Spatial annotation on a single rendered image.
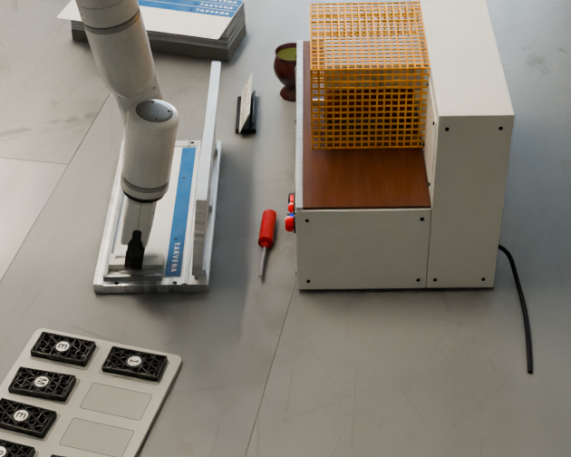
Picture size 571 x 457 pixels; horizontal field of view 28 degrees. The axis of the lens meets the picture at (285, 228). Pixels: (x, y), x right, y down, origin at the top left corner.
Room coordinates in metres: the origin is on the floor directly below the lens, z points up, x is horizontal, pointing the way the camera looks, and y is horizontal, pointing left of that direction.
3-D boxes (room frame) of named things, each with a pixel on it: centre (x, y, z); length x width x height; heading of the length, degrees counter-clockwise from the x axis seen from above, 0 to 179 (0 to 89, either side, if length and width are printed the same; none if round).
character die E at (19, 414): (1.21, 0.43, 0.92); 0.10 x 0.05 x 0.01; 70
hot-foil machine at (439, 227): (1.66, -0.22, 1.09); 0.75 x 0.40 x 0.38; 178
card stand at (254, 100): (2.06, 0.08, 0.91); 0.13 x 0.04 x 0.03; 178
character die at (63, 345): (1.36, 0.38, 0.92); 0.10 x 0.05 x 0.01; 72
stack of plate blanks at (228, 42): (2.41, 0.29, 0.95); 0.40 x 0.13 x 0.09; 72
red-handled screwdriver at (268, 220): (1.61, 0.04, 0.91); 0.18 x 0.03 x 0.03; 174
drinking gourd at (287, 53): (2.14, -0.03, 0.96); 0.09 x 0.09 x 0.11
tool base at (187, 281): (1.72, 0.24, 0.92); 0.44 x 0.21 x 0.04; 178
